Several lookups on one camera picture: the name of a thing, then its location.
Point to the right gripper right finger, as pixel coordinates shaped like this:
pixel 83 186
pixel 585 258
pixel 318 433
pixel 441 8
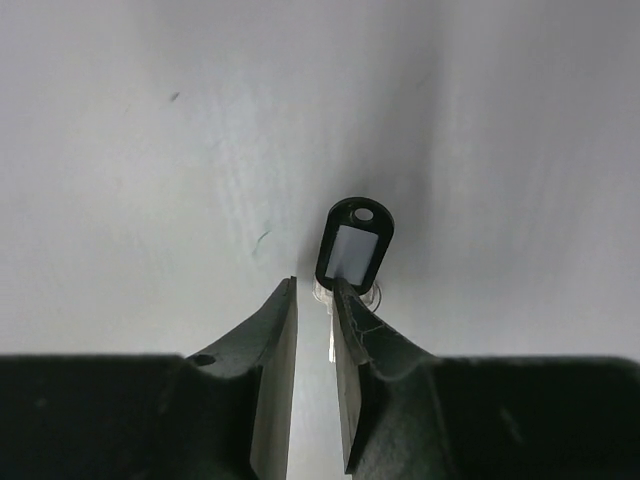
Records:
pixel 408 414

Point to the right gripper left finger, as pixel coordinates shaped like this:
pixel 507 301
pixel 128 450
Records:
pixel 221 413

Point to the black tag key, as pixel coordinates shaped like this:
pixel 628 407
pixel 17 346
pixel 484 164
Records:
pixel 356 237

